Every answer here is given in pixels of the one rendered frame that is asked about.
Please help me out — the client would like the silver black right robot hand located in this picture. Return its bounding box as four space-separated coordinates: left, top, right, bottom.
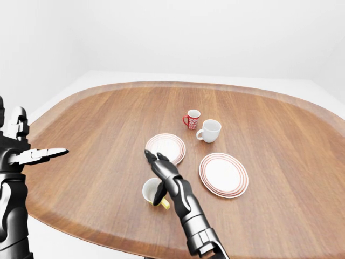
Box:
144 149 181 207

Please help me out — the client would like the plain white mug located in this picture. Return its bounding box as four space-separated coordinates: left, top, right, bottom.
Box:
196 119 223 144

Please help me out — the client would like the yellow and white mug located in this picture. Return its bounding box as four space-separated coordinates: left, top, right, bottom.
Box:
142 177 171 211

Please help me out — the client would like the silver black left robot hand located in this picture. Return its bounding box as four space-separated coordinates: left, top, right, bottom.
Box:
0 96 70 175

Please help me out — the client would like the red patterned mug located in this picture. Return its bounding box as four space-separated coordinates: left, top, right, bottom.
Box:
182 109 202 131

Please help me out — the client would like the white plate with red rings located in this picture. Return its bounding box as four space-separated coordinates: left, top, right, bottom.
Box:
198 152 250 200
144 133 187 166

